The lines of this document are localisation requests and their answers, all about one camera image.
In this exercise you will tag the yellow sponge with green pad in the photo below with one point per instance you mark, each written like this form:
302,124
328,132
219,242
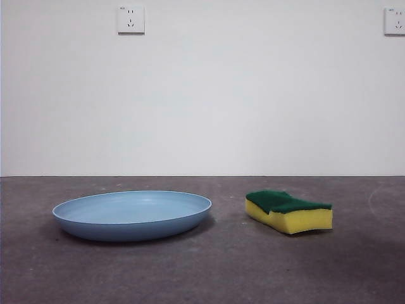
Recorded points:
303,221

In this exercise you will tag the white wall socket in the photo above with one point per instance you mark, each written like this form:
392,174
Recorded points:
395,22
131,19

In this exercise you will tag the blue round plate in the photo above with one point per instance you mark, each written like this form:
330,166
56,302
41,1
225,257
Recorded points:
129,218

